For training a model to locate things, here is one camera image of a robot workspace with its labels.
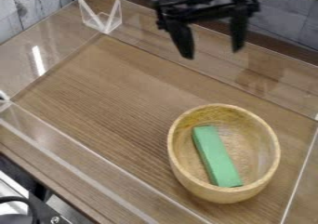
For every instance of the clear acrylic corner bracket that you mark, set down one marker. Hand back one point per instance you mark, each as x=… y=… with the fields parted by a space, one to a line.
x=105 y=22

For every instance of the black metal mount bracket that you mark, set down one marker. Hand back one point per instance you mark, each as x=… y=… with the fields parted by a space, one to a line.
x=47 y=214

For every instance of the clear acrylic enclosure walls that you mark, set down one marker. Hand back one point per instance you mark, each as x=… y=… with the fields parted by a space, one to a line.
x=91 y=99

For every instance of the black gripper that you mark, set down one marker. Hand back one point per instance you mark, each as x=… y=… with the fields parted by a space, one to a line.
x=189 y=11

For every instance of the green rectangular block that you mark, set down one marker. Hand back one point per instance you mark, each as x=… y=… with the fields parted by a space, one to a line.
x=218 y=163

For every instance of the wooden bowl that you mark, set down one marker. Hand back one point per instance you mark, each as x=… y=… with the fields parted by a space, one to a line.
x=250 y=142

